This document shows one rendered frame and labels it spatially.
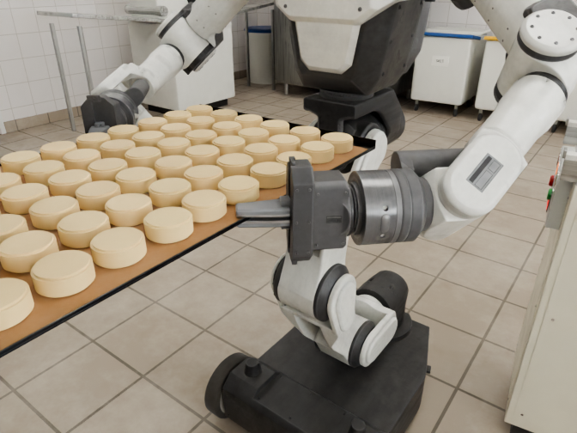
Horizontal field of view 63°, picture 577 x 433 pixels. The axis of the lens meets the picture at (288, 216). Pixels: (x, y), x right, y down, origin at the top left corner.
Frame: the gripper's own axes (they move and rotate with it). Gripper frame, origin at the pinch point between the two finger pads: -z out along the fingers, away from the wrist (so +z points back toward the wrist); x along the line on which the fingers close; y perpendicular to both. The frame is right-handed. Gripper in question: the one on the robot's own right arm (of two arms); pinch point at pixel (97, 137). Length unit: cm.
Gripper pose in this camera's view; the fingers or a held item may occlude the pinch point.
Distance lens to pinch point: 87.8
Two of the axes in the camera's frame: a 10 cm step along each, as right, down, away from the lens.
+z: -1.4, -4.5, 8.8
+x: 0.1, -8.9, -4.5
